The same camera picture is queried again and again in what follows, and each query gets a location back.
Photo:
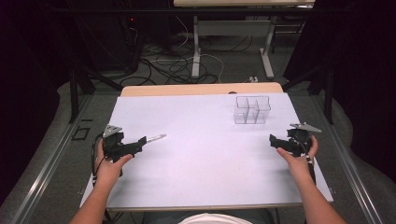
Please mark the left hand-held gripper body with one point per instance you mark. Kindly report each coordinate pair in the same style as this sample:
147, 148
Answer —
115, 146

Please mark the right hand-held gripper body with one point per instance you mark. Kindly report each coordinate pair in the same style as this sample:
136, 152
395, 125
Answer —
299, 140

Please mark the silver pen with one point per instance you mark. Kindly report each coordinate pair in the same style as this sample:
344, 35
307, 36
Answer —
156, 137

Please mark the clear plastic divided organizer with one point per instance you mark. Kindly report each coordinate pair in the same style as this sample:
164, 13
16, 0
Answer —
252, 110

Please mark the person's right hand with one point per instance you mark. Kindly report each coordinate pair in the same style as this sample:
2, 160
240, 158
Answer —
297, 166

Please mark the person's left hand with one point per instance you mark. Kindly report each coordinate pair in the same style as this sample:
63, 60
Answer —
109, 171

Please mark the black metal stand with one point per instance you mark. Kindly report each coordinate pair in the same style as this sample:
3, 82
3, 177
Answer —
327, 90
74, 93

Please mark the white plug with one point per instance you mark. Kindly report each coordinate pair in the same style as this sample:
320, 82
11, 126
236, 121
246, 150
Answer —
254, 79

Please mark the white table mat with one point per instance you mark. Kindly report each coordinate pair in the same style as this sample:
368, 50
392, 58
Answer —
202, 165

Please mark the light wooden table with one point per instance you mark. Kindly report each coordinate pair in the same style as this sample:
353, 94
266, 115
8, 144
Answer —
186, 90

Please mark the person's white shirt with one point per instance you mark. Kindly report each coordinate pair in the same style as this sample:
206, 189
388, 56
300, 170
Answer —
214, 219

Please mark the black equipment with red light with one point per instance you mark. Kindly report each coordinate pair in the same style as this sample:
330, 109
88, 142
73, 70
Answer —
124, 40

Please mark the white metal-legged desk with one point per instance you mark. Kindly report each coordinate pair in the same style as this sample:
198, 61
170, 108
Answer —
230, 28

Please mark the aluminium floor rail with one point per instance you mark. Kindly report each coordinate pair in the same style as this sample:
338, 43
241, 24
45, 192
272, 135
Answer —
46, 168
345, 161

